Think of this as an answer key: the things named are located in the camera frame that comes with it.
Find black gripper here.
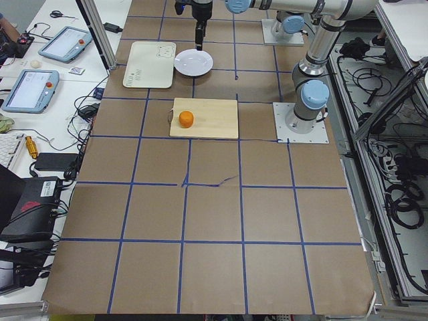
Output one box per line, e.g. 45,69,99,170
175,0,213,51

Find white round plate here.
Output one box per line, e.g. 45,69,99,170
174,49,213,77

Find orange fruit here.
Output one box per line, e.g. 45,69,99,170
179,110,194,128

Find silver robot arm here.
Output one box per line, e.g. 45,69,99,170
225,0,378,121

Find cream bear tray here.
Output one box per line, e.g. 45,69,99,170
122,41,177,89

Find wooden cutting board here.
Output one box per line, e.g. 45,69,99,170
169,98,239,139

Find black power adapter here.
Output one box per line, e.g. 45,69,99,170
103,22,123,33

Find small printed card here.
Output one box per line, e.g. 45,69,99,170
69,67,85,75

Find far blue teach pendant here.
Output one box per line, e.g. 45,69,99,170
38,26,92,63

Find blue teach pendant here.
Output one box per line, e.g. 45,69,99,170
38,26,92,63
1,70,60,114

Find black scissors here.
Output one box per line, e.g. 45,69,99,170
49,10,78,20

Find near blue teach pendant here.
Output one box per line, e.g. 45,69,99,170
1,70,60,114

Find seated person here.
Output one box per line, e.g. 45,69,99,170
1,13,20,64

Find black power brick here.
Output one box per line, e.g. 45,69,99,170
34,152,78,171

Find gold cylindrical tool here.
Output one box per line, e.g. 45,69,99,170
25,136,39,159

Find white keyboard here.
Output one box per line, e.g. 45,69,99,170
1,132,25,171

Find black computer box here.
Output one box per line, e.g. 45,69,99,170
1,176,62,243

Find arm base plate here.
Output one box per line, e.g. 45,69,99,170
273,102,329,144
261,16,304,46

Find aluminium frame post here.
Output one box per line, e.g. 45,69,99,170
76,0,117,71

